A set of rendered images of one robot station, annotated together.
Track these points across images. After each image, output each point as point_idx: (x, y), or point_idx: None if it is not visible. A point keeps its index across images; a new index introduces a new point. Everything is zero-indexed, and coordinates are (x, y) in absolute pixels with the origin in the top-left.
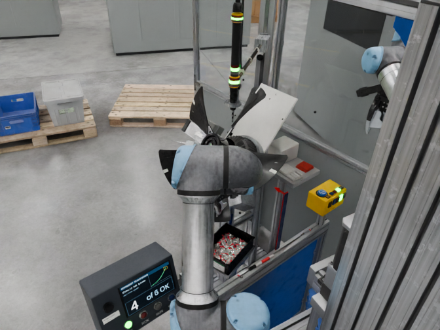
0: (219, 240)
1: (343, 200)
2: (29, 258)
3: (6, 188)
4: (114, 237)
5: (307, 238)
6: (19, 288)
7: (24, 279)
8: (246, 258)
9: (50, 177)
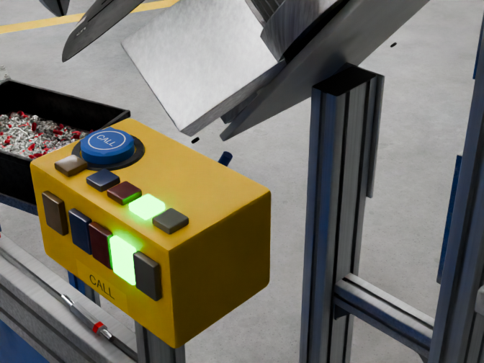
0: (68, 127)
1: (166, 321)
2: (296, 136)
3: (466, 56)
4: (408, 227)
5: (75, 346)
6: (222, 147)
7: (243, 146)
8: (1, 199)
9: None
